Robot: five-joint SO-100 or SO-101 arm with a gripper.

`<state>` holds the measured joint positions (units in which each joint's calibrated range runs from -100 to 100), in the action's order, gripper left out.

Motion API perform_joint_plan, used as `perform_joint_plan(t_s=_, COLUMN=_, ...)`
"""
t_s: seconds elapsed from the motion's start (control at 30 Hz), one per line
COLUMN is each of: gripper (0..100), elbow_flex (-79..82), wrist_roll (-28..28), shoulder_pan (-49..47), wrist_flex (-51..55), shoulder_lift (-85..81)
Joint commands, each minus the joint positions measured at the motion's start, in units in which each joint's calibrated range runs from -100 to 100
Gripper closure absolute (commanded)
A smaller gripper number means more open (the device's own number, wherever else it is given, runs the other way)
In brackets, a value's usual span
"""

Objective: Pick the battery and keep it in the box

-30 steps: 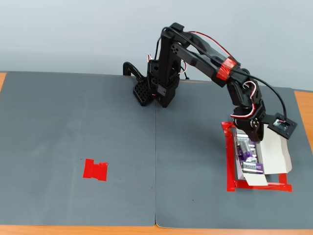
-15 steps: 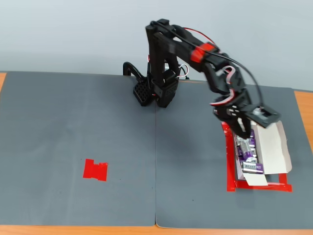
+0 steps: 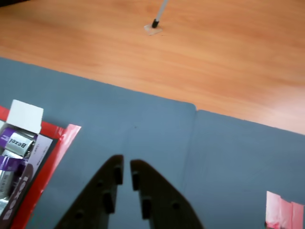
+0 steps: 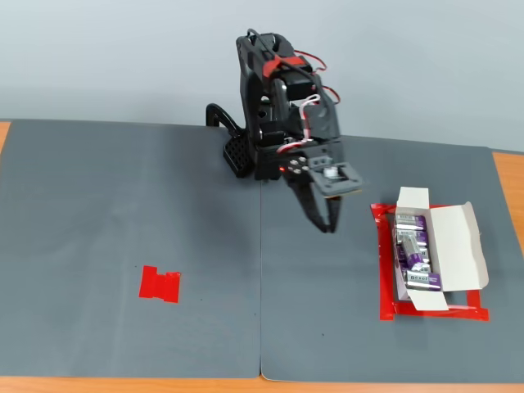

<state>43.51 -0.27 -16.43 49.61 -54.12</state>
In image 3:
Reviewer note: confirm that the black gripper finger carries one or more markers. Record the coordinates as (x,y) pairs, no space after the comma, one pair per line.
(93,198)
(164,198)

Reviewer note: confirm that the grey rubber mat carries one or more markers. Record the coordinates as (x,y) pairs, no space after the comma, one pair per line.
(238,155)
(119,114)

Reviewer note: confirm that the red tape square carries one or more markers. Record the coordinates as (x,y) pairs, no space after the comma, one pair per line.
(283,212)

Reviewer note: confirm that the clear tape patch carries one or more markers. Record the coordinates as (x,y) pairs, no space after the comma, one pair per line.
(152,31)

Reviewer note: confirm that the grey rod with black foot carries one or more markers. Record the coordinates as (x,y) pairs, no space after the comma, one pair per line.
(159,13)

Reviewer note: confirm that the red tape frame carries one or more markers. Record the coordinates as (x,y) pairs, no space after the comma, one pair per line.
(64,140)

